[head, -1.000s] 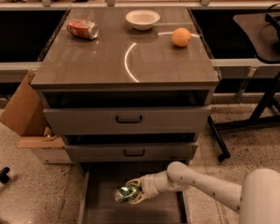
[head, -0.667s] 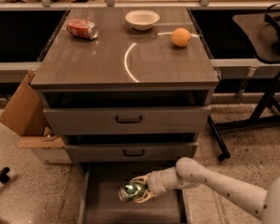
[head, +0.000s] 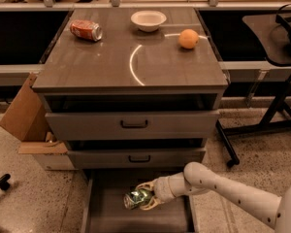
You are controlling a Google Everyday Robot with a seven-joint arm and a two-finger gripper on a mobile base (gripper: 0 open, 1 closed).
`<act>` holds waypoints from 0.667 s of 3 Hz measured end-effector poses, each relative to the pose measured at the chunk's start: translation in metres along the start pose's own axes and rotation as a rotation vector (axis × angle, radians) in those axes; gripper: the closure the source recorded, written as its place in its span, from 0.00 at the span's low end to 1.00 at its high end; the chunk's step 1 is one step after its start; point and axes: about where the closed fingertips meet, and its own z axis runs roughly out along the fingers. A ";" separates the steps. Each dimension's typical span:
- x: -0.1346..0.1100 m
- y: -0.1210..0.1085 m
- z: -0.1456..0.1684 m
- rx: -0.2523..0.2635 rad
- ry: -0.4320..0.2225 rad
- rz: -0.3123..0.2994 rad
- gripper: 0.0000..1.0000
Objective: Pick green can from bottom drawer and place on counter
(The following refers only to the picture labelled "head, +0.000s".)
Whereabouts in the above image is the black chair leg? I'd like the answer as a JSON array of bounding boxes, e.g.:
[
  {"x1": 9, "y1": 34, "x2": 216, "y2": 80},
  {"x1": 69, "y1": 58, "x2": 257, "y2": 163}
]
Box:
[{"x1": 0, "y1": 174, "x2": 11, "y2": 191}]

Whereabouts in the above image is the red soda can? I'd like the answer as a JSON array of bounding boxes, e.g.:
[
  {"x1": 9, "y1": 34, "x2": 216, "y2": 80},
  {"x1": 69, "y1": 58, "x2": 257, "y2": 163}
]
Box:
[{"x1": 70, "y1": 19, "x2": 103, "y2": 42}]

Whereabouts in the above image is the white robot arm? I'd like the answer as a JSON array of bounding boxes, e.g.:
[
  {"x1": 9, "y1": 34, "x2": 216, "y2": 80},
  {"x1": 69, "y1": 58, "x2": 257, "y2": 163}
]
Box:
[{"x1": 137, "y1": 162, "x2": 291, "y2": 233}]

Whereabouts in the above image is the black drawer handle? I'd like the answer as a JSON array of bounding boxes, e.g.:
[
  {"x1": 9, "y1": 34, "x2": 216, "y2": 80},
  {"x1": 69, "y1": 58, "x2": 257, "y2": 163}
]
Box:
[
  {"x1": 120, "y1": 120, "x2": 148, "y2": 129},
  {"x1": 128, "y1": 155, "x2": 151, "y2": 163}
]

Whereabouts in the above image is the top grey drawer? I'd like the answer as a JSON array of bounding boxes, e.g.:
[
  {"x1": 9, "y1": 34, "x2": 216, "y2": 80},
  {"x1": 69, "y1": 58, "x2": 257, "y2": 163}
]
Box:
[{"x1": 46, "y1": 111, "x2": 218, "y2": 141}]

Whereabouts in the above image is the green soda can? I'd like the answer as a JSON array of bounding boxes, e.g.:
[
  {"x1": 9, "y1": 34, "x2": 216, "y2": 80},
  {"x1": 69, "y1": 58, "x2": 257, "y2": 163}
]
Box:
[{"x1": 123, "y1": 188, "x2": 152, "y2": 210}]

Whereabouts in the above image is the black side table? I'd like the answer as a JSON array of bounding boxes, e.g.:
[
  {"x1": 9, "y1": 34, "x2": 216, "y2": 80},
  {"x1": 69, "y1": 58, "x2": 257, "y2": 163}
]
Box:
[{"x1": 215, "y1": 3, "x2": 291, "y2": 169}]

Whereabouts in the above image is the bottom open grey drawer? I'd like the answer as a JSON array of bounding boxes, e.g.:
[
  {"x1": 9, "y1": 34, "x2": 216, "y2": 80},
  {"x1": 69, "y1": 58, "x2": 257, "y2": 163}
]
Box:
[{"x1": 81, "y1": 168, "x2": 198, "y2": 233}]

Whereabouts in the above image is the black top drawer handle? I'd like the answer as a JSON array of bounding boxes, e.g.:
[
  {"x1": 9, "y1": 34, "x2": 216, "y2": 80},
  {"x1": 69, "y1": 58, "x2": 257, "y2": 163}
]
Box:
[{"x1": 120, "y1": 120, "x2": 148, "y2": 129}]

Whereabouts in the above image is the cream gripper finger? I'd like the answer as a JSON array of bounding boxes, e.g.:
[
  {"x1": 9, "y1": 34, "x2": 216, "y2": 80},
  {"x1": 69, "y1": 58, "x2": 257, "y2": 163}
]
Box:
[
  {"x1": 136, "y1": 182, "x2": 155, "y2": 192},
  {"x1": 140, "y1": 197, "x2": 160, "y2": 211}
]

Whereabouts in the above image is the brown cardboard box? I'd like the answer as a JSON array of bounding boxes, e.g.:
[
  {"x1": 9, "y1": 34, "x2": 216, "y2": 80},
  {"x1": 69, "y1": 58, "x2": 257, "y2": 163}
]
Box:
[{"x1": 0, "y1": 72, "x2": 76, "y2": 172}]

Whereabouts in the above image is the white bowl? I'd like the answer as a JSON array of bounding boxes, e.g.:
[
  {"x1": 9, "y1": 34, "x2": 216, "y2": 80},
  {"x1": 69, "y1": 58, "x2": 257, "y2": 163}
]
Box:
[{"x1": 131, "y1": 11, "x2": 167, "y2": 32}]

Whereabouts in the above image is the black middle drawer handle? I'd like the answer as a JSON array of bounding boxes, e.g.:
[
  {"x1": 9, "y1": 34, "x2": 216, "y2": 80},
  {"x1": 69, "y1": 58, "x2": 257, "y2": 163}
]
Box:
[{"x1": 128, "y1": 155, "x2": 151, "y2": 163}]

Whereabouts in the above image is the orange fruit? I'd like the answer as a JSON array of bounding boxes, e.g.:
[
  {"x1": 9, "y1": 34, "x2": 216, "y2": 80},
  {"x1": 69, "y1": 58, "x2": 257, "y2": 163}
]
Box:
[{"x1": 178, "y1": 29, "x2": 199, "y2": 50}]

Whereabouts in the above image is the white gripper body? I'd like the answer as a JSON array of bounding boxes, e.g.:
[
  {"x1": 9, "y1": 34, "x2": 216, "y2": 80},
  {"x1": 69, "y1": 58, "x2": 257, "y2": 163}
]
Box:
[{"x1": 153, "y1": 177, "x2": 175, "y2": 203}]

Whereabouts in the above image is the middle grey drawer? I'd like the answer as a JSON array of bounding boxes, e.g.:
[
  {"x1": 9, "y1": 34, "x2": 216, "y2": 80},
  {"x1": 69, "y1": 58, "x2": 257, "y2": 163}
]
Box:
[{"x1": 68, "y1": 148, "x2": 206, "y2": 169}]

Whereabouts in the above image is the grey drawer cabinet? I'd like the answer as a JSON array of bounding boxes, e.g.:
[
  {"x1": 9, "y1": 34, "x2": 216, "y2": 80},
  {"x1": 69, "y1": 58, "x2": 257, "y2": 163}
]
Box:
[{"x1": 32, "y1": 7, "x2": 230, "y2": 180}]

